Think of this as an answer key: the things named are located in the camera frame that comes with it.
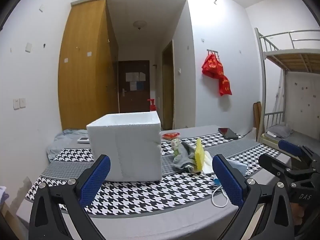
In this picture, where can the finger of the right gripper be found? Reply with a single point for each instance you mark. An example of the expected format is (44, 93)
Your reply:
(307, 159)
(282, 171)

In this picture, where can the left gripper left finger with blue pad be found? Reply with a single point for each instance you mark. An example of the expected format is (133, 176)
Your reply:
(46, 219)

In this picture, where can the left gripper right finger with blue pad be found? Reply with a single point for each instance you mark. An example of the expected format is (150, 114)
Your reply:
(275, 221)

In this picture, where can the white tissue sheet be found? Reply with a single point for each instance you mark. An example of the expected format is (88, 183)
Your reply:
(207, 164)

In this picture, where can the green white tissue pack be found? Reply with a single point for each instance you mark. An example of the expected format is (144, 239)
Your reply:
(175, 143)

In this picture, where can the person's hand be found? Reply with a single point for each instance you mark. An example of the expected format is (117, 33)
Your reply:
(297, 213)

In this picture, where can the blue face mask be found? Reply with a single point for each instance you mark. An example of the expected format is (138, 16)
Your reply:
(228, 173)

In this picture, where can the grey pillow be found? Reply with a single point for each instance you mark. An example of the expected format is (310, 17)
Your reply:
(281, 131)

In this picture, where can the black smartphone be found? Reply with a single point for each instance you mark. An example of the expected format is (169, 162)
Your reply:
(228, 134)

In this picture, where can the white remote control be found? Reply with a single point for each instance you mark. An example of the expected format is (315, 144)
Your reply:
(83, 140)

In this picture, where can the light blue crumpled cloth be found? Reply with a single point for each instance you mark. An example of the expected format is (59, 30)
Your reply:
(62, 140)

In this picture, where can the yellow sponge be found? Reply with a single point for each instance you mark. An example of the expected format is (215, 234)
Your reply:
(199, 155)

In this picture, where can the white styrofoam box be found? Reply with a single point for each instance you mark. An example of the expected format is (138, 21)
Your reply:
(132, 141)

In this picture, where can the grey sock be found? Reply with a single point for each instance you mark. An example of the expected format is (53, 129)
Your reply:
(185, 160)

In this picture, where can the houndstooth table cloth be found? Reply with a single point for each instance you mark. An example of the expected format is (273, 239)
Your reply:
(177, 188)

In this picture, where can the metal bunk bed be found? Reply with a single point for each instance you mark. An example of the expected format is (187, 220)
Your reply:
(297, 97)

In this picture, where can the red snack packet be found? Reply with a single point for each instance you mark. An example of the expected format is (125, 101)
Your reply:
(170, 136)

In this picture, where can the red plastic bag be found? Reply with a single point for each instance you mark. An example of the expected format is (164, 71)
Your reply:
(213, 68)

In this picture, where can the white red pump bottle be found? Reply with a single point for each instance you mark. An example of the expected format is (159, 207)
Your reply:
(152, 105)

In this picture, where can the wooden wardrobe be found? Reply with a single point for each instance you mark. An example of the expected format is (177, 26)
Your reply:
(88, 66)

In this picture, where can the dark brown entrance door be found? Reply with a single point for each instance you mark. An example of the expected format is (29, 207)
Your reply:
(134, 86)

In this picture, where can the wooden side door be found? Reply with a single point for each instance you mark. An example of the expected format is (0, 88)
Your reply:
(168, 87)

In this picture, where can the ceiling lamp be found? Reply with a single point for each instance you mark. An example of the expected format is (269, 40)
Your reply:
(139, 24)

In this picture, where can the white wall sockets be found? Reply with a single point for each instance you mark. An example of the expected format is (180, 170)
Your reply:
(19, 103)

